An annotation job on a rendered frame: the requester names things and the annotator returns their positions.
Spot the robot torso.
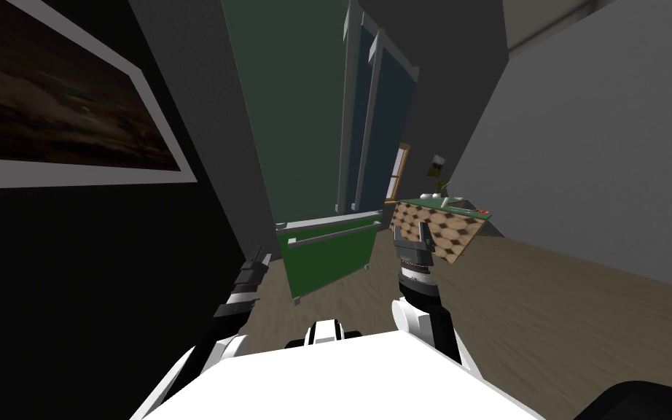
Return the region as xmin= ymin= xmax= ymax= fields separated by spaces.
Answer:
xmin=130 ymin=318 xmax=548 ymax=420

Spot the dark grey-framed wall picture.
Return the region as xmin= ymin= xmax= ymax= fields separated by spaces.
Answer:
xmin=0 ymin=0 xmax=198 ymax=191

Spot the patterned table with green top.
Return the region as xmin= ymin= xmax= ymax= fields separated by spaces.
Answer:
xmin=388 ymin=154 xmax=493 ymax=265

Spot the grey bar handle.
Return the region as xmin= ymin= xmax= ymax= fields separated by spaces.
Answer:
xmin=286 ymin=221 xmax=382 ymax=250

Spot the wooden-framed window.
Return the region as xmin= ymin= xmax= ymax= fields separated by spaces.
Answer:
xmin=385 ymin=142 xmax=413 ymax=205

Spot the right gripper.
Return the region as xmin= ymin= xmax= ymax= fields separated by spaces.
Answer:
xmin=392 ymin=221 xmax=435 ymax=269

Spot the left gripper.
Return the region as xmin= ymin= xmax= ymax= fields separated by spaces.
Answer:
xmin=233 ymin=244 xmax=273 ymax=292

